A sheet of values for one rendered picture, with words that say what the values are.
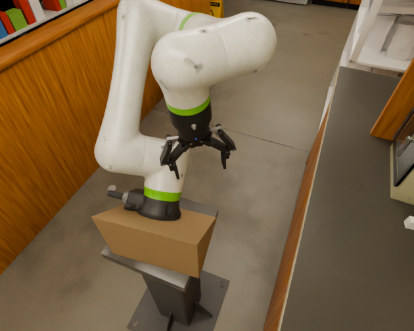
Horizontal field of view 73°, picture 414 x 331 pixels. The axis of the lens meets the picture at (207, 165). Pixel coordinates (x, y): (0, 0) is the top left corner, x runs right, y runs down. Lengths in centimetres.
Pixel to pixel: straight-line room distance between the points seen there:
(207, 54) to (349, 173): 99
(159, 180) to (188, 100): 40
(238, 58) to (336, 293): 80
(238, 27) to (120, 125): 46
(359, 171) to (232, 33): 101
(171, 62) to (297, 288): 79
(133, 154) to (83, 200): 165
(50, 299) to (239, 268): 122
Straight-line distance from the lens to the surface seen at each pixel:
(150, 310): 194
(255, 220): 219
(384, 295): 112
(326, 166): 134
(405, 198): 135
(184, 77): 49
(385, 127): 157
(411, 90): 147
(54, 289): 219
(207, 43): 50
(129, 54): 87
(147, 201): 91
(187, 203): 111
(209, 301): 192
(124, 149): 84
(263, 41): 53
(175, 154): 71
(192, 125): 58
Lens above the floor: 187
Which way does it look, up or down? 49 degrees down
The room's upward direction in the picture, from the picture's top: straight up
